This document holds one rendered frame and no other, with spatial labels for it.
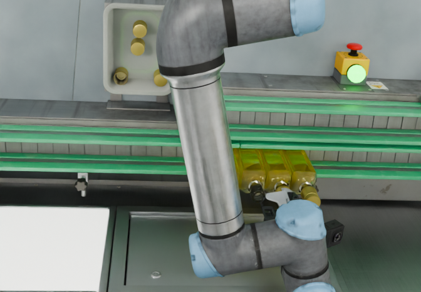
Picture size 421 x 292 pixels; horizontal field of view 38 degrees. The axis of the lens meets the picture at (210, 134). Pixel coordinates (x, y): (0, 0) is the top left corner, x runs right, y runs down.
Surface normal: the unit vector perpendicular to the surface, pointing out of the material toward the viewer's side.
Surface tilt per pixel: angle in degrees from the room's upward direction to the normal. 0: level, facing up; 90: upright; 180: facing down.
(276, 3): 2
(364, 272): 90
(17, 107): 90
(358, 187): 0
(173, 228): 90
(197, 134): 16
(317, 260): 24
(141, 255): 90
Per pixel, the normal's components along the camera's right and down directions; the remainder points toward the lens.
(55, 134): 0.07, -0.92
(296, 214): -0.16, -0.90
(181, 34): -0.35, 0.32
